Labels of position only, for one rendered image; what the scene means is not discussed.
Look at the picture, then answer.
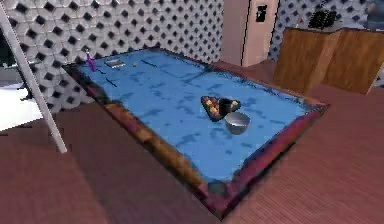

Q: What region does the black mug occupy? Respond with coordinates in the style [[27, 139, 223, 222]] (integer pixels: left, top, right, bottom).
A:
[[219, 98, 234, 115]]

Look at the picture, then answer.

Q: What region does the grey flat book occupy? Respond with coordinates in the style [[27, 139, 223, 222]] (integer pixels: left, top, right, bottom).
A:
[[105, 59, 126, 69]]

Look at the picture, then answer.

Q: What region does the grey metal bowl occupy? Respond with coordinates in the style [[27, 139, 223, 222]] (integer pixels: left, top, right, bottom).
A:
[[224, 111, 251, 136]]

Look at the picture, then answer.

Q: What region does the blue pool table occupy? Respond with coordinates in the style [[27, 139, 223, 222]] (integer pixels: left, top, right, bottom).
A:
[[61, 48, 331, 220]]

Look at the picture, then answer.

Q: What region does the brown wooden counter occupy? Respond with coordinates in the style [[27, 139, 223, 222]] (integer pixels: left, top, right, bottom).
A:
[[273, 27, 384, 96]]

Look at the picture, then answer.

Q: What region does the beige fridge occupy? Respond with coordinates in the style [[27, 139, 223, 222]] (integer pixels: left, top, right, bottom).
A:
[[219, 0, 280, 68]]

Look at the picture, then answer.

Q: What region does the black triangle rack with balls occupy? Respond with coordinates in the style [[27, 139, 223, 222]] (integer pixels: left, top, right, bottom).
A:
[[200, 95, 242, 122]]

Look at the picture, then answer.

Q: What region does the purple spray bottle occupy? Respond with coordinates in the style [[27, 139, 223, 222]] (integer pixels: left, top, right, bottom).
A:
[[85, 49, 97, 72]]

